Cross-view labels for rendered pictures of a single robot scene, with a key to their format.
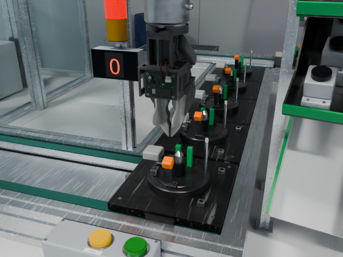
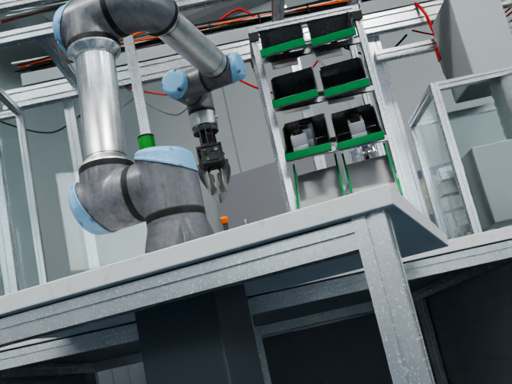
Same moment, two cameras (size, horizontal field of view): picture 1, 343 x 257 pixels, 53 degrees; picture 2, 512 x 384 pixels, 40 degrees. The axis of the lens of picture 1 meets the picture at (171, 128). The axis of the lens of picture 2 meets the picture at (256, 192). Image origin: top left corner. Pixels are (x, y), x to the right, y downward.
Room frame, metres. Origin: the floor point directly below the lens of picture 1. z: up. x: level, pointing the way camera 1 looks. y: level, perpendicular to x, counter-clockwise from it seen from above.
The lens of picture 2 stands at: (-1.20, 0.53, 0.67)
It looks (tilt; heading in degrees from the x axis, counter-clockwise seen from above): 14 degrees up; 341
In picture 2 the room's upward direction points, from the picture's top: 13 degrees counter-clockwise
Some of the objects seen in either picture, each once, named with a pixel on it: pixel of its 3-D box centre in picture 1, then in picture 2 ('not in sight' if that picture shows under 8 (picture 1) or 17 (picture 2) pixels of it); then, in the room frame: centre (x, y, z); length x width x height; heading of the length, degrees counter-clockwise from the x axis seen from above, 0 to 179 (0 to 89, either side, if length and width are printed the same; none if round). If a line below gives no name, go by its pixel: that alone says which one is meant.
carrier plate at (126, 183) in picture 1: (178, 184); not in sight; (0.66, -0.02, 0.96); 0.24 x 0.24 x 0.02; 72
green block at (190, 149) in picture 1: (190, 156); not in sight; (0.70, -0.04, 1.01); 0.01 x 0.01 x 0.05; 72
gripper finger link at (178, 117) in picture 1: (175, 118); (222, 184); (0.58, -0.01, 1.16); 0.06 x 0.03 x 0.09; 162
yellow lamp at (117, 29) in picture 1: (117, 29); not in sight; (0.83, 0.13, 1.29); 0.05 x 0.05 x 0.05
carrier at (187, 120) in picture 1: (203, 122); not in sight; (0.91, -0.09, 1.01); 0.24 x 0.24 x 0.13; 72
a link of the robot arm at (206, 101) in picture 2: not in sight; (197, 96); (0.59, 0.01, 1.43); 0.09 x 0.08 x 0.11; 140
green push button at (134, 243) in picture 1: (136, 248); not in sight; (0.46, 0.06, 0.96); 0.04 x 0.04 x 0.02
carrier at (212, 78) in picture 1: (229, 77); not in sight; (1.38, -0.24, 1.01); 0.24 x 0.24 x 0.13; 72
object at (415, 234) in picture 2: not in sight; (200, 283); (0.14, 0.21, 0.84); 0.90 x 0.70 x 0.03; 52
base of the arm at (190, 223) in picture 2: not in sight; (180, 238); (0.10, 0.24, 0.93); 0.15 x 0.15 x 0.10
